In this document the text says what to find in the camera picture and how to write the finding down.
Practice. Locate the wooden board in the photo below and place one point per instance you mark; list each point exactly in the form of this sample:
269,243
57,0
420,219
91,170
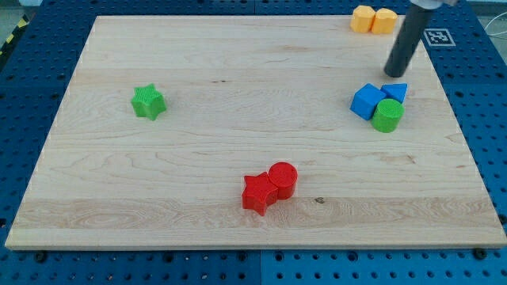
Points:
243,93

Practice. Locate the blue cube block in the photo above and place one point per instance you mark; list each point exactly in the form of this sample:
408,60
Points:
365,101

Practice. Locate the blue triangle block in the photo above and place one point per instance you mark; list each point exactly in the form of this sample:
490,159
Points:
396,91

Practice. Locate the red cylinder block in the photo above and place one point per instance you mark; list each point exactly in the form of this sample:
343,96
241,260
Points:
284,175

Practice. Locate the red star block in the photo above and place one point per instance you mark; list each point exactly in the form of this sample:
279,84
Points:
259,193

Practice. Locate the green star block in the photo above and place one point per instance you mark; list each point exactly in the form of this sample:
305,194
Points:
148,102

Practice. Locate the green cylinder block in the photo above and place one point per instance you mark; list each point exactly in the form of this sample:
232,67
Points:
387,115

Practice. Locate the yellow hexagon block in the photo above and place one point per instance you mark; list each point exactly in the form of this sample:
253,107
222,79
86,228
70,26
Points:
362,19

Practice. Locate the yellow heart block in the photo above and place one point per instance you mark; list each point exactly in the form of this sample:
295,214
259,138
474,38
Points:
384,21

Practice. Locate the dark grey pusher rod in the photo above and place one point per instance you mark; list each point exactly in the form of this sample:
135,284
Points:
409,35

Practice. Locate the white fiducial marker tag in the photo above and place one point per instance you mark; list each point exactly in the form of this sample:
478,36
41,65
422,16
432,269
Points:
438,37

